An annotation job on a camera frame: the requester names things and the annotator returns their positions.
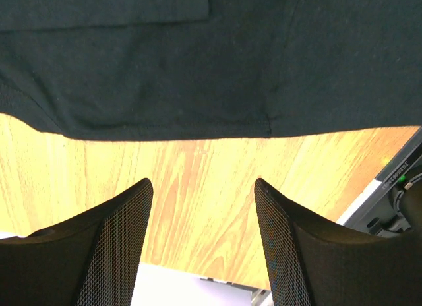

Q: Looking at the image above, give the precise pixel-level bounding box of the black t shirt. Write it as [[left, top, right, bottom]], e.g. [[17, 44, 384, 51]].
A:
[[1, 0, 421, 141]]

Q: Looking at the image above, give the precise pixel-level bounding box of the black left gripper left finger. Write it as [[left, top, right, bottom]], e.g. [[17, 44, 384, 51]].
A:
[[1, 179, 153, 305]]

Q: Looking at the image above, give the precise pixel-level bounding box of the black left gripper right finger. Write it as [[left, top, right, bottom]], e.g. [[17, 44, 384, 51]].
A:
[[254, 179, 421, 305]]

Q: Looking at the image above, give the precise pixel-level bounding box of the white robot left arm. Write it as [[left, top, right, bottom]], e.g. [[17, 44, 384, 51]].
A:
[[1, 133, 421, 305]]

